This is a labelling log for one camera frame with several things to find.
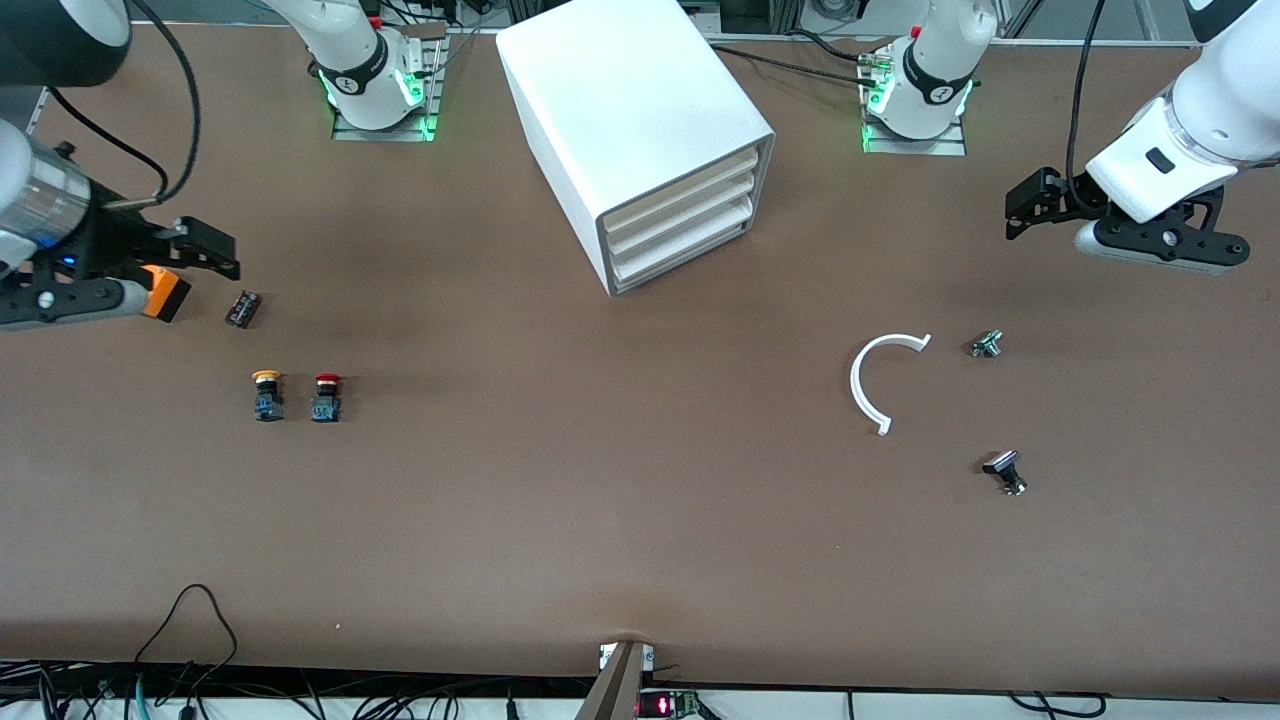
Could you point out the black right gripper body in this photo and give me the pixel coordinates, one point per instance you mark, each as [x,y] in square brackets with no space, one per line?
[100,243]

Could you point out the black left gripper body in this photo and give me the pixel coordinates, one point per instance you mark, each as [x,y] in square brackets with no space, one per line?
[1063,197]

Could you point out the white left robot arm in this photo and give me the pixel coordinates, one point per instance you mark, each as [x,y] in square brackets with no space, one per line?
[1200,110]

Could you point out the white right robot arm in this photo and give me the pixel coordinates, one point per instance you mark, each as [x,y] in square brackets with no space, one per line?
[350,50]

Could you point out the yellow mushroom push button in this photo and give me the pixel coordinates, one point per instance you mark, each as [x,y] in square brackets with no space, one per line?
[268,405]

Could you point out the red mushroom push button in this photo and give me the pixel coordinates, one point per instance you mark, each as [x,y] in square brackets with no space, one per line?
[326,408]

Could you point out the orange box with hole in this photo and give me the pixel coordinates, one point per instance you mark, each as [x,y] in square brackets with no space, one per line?
[167,293]

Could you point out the small black contact block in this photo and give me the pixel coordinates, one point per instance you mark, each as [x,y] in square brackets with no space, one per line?
[243,309]

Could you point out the white curved plastic arc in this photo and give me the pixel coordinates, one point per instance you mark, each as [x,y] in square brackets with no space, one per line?
[857,385]

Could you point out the circuit board with red display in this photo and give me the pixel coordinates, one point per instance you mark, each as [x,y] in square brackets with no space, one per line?
[665,706]

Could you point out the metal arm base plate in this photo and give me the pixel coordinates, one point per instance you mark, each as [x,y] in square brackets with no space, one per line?
[915,147]
[436,90]

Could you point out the aluminium table edge rail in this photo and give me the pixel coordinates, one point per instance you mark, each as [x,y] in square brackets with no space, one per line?
[38,110]

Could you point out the black selector switch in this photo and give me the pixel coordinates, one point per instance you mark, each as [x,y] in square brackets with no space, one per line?
[1003,463]

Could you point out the brown camera post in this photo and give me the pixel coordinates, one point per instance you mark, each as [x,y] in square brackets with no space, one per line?
[615,690]

